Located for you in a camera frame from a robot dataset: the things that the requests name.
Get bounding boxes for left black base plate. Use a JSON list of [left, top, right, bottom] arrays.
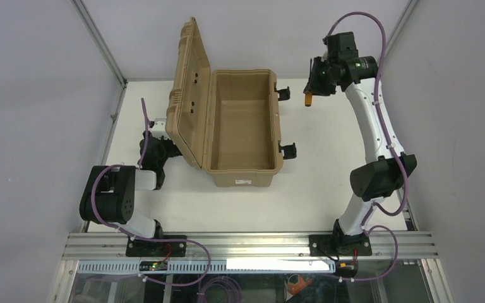
[[125, 234, 187, 258]]

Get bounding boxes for orange handled screwdriver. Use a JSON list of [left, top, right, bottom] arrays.
[[304, 93, 313, 107]]

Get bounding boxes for black case latch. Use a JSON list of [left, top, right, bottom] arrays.
[[278, 143, 297, 160], [275, 86, 290, 102]]

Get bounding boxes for lower black case latch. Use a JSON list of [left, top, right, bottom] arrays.
[[278, 143, 297, 160]]

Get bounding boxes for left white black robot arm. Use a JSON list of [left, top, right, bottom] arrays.
[[79, 118, 181, 239]]

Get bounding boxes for upper black case latch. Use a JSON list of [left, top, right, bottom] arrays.
[[275, 86, 290, 102]]

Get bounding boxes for white slotted cable duct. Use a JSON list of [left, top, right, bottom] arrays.
[[77, 258, 335, 275]]

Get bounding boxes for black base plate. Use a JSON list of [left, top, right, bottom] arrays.
[[125, 234, 187, 258], [308, 233, 373, 257]]

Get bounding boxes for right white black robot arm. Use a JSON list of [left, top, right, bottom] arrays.
[[303, 32, 417, 256]]

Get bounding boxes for orange object under table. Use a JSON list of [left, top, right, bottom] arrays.
[[285, 273, 313, 297]]

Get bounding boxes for tan plastic tool case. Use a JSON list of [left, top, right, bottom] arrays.
[[165, 18, 284, 187]]

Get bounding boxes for aluminium mounting rail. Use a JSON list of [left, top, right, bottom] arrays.
[[62, 231, 439, 261]]

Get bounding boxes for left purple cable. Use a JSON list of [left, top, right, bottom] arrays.
[[90, 97, 243, 303]]

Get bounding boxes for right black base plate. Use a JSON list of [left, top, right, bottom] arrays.
[[308, 233, 373, 257]]

